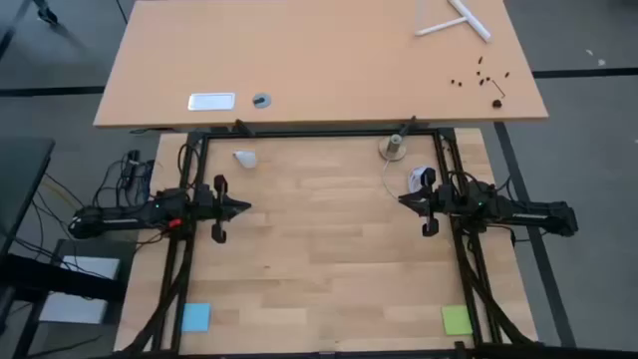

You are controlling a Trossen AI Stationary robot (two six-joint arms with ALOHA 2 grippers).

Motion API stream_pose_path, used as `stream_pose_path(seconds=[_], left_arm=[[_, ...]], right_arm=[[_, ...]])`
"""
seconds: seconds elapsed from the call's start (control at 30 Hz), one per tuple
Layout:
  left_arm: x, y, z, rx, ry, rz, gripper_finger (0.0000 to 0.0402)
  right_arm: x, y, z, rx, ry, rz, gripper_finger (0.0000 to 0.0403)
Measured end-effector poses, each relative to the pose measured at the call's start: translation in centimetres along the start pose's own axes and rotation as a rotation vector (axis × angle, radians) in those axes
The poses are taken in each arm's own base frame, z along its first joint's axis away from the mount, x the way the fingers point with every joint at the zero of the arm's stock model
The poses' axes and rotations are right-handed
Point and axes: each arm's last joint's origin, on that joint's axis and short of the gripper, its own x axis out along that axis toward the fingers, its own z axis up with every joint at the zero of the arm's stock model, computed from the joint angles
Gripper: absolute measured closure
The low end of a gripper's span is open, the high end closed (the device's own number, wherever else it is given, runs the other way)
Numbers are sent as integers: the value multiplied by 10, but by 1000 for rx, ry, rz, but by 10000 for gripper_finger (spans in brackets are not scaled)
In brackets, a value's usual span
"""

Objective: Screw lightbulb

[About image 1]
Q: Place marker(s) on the black chair caster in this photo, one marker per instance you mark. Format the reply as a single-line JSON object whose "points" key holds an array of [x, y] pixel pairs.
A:
{"points": [[47, 16]]}

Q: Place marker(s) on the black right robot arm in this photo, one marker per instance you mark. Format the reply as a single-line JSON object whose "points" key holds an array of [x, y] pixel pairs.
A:
{"points": [[518, 212]]}

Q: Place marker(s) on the black clamp lever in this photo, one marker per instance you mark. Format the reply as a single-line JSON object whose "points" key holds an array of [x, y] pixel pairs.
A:
{"points": [[244, 127], [408, 125]]}

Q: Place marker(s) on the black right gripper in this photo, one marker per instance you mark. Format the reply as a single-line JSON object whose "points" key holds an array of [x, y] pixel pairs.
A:
{"points": [[437, 202]]}

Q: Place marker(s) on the black allen key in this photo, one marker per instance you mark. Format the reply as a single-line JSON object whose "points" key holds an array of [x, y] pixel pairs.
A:
{"points": [[499, 89]]}

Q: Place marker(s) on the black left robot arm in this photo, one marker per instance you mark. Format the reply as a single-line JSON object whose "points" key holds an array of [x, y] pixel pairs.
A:
{"points": [[124, 214]]}

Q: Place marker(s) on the brass lamp socket base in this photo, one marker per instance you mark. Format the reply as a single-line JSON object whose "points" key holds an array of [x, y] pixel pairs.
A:
{"points": [[393, 147]]}

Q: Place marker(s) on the green sticky note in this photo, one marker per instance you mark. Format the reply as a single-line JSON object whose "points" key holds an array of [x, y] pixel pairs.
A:
{"points": [[456, 320]]}

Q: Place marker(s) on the blue sticky note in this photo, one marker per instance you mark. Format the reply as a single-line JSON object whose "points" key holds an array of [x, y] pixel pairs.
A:
{"points": [[196, 317]]}

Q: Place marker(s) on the white box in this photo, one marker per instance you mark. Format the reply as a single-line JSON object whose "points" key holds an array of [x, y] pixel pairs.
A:
{"points": [[75, 309]]}

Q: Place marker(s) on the dark grey side desk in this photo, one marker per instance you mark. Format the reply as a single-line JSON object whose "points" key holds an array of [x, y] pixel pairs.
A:
{"points": [[20, 174]]}

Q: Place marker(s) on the power strip with plugs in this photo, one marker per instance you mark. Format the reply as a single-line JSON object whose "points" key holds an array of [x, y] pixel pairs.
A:
{"points": [[132, 167]]}

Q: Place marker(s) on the black aluminium table frame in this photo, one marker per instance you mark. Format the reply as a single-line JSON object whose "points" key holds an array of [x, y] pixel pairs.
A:
{"points": [[319, 133]]}

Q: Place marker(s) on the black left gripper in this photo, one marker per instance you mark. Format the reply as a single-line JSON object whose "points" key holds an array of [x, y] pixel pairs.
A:
{"points": [[214, 204]]}

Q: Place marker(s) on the black desk leg frame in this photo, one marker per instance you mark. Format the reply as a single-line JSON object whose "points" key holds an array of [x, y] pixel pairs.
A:
{"points": [[50, 279]]}

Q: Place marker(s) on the beige wooden desk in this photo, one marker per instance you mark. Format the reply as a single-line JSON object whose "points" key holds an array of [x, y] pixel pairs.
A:
{"points": [[319, 55]]}

